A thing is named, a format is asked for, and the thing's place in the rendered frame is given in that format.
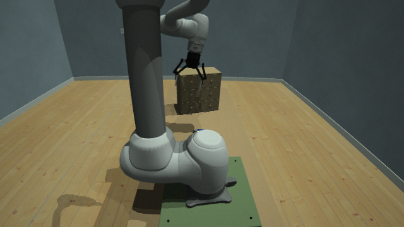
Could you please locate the dark brown wooden chest of drawers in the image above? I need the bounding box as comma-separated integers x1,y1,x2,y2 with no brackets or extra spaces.
177,67,222,115

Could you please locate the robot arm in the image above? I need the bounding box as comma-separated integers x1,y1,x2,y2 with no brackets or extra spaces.
115,0,237,208

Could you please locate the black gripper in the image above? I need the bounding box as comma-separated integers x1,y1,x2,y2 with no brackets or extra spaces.
173,51,207,91

